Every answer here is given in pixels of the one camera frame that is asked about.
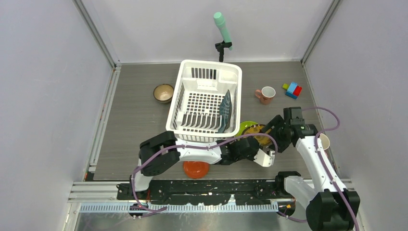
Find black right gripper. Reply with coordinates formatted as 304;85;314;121
258;115;292;153

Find yellow patterned plate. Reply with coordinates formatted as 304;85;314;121
249;124;275;147

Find teal square plate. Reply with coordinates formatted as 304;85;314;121
217;90;232;133

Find green plastic plate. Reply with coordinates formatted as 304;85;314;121
234;121;258;137

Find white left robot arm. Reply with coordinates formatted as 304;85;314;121
129;131;275;199

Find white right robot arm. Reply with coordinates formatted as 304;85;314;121
261;107;360;231

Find white plastic dish rack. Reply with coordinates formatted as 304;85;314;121
166;60;242;142

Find pink mug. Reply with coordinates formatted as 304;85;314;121
255;86;276;105

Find colourful toy blocks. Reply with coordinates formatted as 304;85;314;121
282;82;303;100

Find cream pink cup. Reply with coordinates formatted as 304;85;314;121
319;133;331;150

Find orange red bowl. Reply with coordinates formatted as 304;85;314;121
183;161;210;179

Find green microphone on stand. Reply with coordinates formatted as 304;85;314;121
213;12;232;62

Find brown ceramic bowl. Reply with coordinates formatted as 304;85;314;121
153;84;174;103

